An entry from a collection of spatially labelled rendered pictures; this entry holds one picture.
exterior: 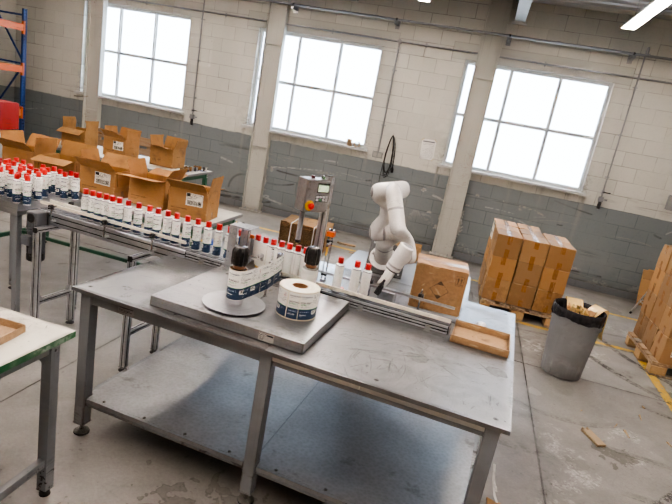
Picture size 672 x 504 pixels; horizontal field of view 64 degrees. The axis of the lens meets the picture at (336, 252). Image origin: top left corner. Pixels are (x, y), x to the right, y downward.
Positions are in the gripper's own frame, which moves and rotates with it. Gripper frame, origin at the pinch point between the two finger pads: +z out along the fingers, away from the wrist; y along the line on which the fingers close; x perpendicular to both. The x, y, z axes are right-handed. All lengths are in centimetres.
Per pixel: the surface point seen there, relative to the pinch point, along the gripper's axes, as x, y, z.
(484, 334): 62, -11, -11
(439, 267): 20.7, -19.8, -25.8
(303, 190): -66, 0, -25
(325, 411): 13, 17, 72
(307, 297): -23, 55, 2
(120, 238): -156, 5, 68
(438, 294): 28.9, -20.2, -11.9
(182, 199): -183, -97, 68
